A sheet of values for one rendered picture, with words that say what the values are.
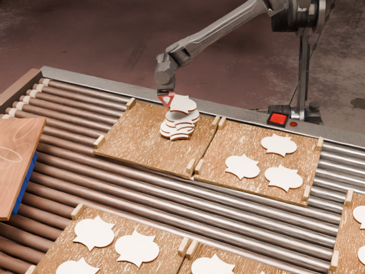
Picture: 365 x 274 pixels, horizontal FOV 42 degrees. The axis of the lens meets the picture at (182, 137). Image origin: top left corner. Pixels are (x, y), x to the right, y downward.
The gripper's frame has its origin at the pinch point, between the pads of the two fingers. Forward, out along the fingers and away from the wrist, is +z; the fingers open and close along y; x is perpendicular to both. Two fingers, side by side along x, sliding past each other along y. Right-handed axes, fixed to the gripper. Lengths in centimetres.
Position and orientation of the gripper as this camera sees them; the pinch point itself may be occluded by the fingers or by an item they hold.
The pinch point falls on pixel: (167, 100)
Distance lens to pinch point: 188.1
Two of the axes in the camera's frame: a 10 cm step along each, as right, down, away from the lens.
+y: -0.3, 6.5, -7.6
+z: 0.6, 7.6, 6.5
